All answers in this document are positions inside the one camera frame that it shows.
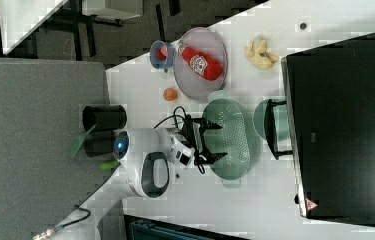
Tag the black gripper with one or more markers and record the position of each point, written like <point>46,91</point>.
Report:
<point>191,133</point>

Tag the green plastic strainer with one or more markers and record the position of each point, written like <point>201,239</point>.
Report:
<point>231,139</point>

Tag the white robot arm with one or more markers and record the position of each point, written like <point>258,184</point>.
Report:
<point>144,157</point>

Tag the grey round plate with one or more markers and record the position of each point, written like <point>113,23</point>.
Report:
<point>189,82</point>

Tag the orange ball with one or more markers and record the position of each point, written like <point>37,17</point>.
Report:
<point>170,94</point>

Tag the red ketchup bottle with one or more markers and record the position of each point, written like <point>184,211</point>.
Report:
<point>201,63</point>

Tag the green mug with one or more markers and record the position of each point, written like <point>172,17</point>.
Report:
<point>281,120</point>

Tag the blue bowl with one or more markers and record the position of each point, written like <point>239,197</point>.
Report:
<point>168,63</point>

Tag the red strawberry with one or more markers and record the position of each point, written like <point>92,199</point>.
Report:
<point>159,56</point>

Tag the yellow plush toy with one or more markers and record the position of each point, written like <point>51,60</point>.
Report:
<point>259,56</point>

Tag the pink strawberry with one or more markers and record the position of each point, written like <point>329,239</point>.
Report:
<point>164,51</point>

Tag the black cylindrical holder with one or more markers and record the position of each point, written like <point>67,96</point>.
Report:
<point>104,118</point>

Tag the teal storage crate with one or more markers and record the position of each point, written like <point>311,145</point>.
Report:
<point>145,229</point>

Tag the green slotted spatula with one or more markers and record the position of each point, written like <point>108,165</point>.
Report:
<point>77,142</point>

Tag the black toaster oven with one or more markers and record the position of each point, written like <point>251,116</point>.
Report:
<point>330,105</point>

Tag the grey partition panel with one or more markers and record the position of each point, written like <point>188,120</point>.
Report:
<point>41,103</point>

